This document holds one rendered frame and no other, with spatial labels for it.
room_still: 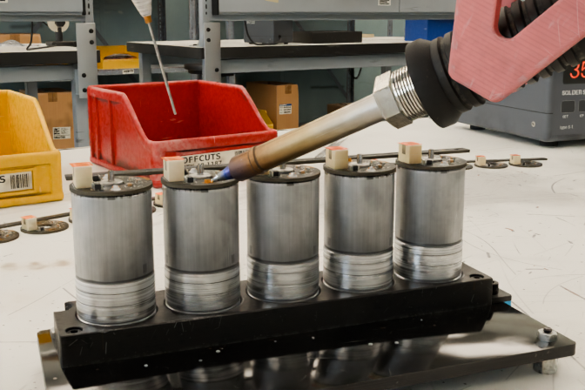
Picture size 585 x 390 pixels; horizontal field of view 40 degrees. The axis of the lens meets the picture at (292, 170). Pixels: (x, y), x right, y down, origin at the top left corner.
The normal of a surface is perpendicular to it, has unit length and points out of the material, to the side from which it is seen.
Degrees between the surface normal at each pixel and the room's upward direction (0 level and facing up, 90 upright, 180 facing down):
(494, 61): 99
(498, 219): 0
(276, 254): 90
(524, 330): 0
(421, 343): 0
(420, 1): 90
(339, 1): 90
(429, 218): 90
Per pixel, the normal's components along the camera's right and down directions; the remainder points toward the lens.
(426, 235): -0.20, 0.18
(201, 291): 0.06, 0.19
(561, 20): -0.48, 0.32
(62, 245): 0.00, -0.98
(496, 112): -0.94, 0.07
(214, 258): 0.40, 0.18
